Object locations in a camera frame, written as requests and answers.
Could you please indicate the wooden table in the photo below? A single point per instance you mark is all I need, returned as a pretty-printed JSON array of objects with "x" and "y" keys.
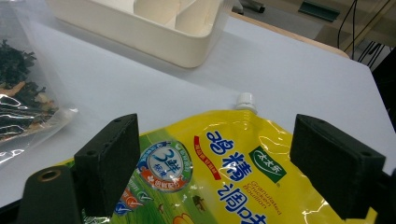
[{"x": 311, "y": 40}]

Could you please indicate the clear bag of dried seaweed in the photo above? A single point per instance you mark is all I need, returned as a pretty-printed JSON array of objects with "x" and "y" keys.
[{"x": 18, "y": 77}]

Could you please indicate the black chair base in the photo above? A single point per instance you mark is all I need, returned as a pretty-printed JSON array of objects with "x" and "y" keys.
[{"x": 252, "y": 5}]

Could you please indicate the cream plastic storage box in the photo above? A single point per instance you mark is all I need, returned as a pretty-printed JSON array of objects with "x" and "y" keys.
[{"x": 140, "y": 34}]

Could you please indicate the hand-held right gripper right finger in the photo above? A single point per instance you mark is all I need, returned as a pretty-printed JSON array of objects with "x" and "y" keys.
[{"x": 336, "y": 168}]

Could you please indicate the yellow seasoning pouch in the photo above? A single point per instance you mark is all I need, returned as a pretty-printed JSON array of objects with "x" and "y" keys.
[{"x": 236, "y": 149}]

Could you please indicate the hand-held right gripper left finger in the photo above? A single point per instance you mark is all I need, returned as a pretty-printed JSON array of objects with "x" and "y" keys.
[{"x": 106, "y": 168}]

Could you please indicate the black metal stand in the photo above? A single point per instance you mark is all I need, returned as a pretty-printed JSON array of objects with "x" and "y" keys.
[{"x": 387, "y": 87}]

